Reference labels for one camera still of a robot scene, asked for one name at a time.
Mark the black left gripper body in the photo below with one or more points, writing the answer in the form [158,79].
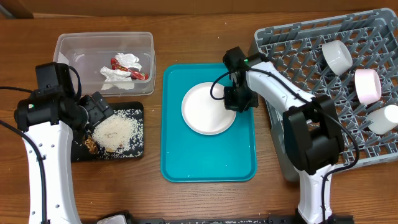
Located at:
[95,113]

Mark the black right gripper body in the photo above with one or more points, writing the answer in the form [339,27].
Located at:
[242,96]

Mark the white tissue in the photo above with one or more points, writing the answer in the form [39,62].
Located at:
[128,61]
[117,76]

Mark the white round plate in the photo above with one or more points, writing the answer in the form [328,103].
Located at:
[203,114]

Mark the white rice pile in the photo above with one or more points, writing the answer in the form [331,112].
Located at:
[121,136]

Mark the brown food scrap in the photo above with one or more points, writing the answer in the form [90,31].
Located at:
[91,145]

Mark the red snack wrapper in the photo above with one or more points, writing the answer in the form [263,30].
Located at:
[135,75]

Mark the grey bowl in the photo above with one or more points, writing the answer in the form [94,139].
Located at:
[337,57]

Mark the white bowl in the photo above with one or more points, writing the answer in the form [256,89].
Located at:
[367,85]

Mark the white cup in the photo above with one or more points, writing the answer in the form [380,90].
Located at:
[383,119]

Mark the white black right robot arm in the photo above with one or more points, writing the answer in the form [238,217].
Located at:
[311,131]

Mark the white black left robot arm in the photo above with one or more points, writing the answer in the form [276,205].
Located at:
[48,120]

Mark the grey dishwasher rack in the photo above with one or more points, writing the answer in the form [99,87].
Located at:
[371,39]

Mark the clear plastic bin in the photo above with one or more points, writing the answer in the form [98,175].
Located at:
[89,53]

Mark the teal serving tray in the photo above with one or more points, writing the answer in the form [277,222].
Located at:
[187,156]

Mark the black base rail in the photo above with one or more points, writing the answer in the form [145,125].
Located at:
[126,217]

